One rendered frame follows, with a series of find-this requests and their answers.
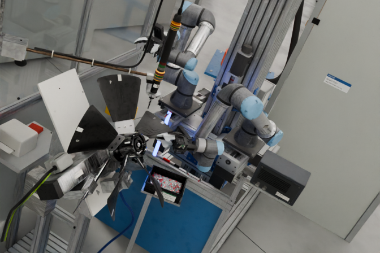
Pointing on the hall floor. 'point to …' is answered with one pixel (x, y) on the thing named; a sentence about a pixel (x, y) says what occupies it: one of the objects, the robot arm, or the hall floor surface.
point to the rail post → (215, 232)
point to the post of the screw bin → (138, 223)
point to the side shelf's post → (16, 210)
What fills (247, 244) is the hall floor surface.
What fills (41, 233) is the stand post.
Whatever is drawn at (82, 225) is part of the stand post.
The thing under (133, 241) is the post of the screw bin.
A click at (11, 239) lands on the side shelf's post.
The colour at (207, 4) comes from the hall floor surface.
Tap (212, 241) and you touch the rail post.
